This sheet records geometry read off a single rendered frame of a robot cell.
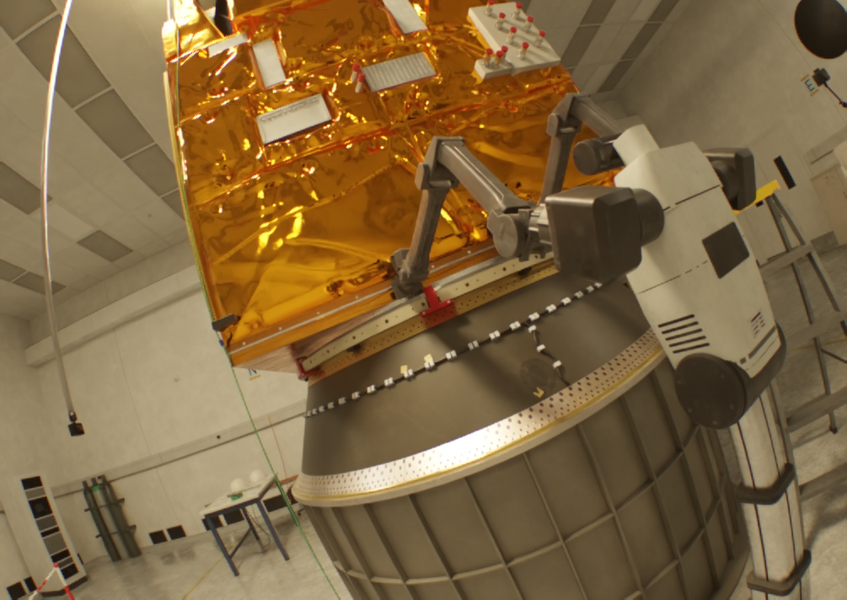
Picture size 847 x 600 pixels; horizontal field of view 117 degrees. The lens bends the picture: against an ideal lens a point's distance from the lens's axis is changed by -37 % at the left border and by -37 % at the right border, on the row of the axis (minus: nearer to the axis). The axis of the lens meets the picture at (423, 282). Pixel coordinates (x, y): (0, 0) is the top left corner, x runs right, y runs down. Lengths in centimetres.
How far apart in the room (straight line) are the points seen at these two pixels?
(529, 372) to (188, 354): 692
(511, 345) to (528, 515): 57
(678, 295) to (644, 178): 19
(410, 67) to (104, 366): 788
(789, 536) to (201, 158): 227
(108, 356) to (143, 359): 88
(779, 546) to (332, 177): 180
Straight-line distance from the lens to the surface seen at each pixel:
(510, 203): 78
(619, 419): 144
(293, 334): 156
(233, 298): 161
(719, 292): 71
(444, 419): 135
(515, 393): 134
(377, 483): 142
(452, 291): 147
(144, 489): 856
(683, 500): 173
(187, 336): 782
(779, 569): 106
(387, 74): 202
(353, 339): 158
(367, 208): 160
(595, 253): 57
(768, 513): 95
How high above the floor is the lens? 150
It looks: 10 degrees up
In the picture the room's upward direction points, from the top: 24 degrees counter-clockwise
